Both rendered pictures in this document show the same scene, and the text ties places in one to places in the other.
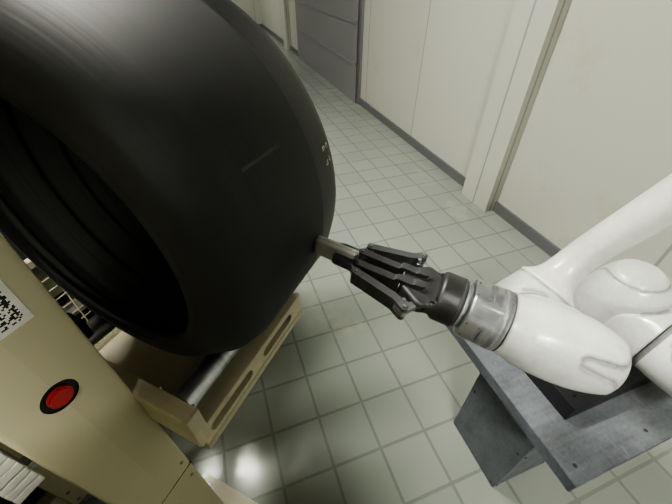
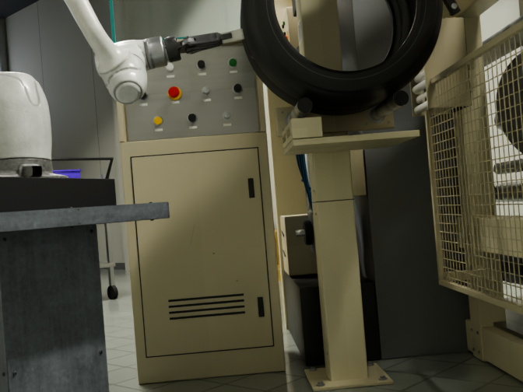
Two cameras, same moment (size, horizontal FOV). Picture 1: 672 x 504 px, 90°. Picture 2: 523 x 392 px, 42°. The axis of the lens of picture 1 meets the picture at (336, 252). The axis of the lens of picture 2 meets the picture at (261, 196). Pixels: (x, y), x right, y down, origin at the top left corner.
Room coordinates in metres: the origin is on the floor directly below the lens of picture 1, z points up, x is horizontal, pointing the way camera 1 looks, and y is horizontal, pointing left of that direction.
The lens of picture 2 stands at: (2.25, -0.90, 0.62)
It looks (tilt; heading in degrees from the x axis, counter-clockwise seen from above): 1 degrees up; 153
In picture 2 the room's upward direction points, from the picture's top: 5 degrees counter-clockwise
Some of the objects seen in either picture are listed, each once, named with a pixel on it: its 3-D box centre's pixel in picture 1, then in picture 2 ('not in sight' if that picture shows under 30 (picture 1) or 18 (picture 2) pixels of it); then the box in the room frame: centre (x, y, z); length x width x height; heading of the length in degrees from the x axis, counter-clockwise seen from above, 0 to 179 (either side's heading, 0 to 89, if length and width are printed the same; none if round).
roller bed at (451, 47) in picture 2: not in sight; (437, 68); (0.43, 0.77, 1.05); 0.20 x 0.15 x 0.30; 155
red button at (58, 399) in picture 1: (58, 395); not in sight; (0.21, 0.36, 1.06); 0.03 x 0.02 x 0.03; 155
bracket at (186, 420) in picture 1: (117, 380); (335, 117); (0.31, 0.40, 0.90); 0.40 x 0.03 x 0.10; 65
